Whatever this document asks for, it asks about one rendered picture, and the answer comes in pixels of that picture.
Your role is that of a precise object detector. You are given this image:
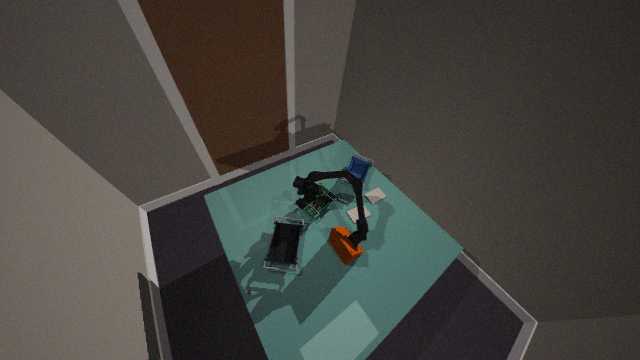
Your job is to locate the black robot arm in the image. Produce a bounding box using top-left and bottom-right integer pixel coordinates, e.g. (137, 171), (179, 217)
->
(293, 170), (369, 247)

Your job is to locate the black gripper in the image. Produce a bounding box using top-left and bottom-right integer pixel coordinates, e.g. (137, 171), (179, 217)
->
(296, 187), (323, 209)

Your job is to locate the green plastic tray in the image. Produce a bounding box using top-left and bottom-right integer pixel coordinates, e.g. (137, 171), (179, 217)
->
(304, 182), (340, 221)

